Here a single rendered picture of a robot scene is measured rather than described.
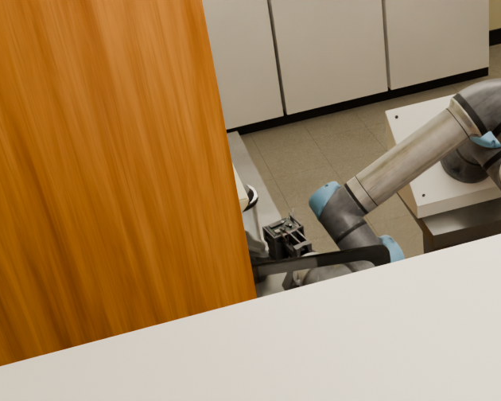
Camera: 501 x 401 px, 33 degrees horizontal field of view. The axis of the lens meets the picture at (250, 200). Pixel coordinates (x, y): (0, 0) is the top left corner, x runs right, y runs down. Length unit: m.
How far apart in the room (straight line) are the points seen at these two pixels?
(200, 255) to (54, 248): 0.21
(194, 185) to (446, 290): 0.87
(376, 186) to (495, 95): 0.28
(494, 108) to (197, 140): 0.70
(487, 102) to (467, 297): 1.35
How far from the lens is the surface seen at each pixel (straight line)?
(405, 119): 2.27
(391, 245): 1.67
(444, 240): 2.17
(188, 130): 1.12
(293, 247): 1.70
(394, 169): 1.66
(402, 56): 4.87
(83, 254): 1.20
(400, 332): 0.29
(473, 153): 2.10
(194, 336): 0.31
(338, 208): 1.66
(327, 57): 4.71
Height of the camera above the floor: 2.17
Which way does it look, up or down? 31 degrees down
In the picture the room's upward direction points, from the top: 10 degrees counter-clockwise
